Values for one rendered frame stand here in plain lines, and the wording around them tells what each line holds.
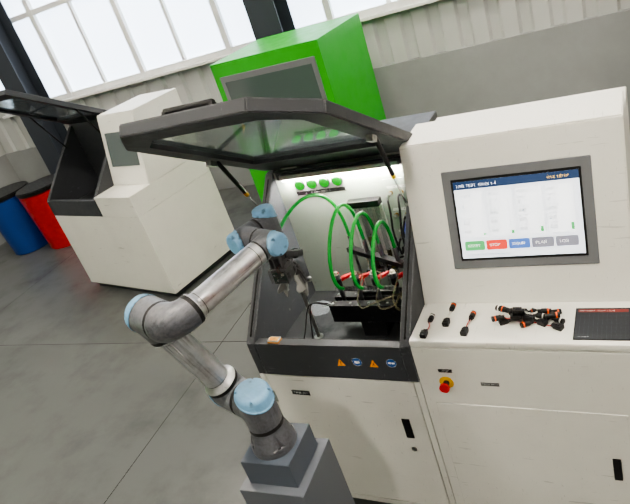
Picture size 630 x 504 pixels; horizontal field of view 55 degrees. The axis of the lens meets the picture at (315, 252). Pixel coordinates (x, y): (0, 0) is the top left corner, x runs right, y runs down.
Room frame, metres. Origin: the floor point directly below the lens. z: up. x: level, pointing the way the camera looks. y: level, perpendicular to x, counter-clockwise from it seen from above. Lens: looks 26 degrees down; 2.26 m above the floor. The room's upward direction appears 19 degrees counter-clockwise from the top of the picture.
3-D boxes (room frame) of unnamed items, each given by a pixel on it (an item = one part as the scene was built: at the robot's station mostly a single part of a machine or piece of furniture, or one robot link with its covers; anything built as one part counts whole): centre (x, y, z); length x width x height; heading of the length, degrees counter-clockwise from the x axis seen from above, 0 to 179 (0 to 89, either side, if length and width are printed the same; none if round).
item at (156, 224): (5.30, 1.48, 1.00); 1.30 x 1.09 x 1.99; 46
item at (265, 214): (1.87, 0.12, 1.51); 0.09 x 0.08 x 0.11; 126
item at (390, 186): (2.21, -0.39, 1.20); 0.13 x 0.03 x 0.31; 57
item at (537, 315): (1.60, -0.59, 1.01); 0.23 x 0.11 x 0.06; 57
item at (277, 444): (1.55, 0.33, 0.95); 0.15 x 0.15 x 0.10
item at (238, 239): (1.79, 0.19, 1.51); 0.11 x 0.11 x 0.08; 36
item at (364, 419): (1.91, 0.09, 0.44); 0.65 x 0.02 x 0.68; 57
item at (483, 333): (1.62, -0.55, 0.96); 0.70 x 0.22 x 0.03; 57
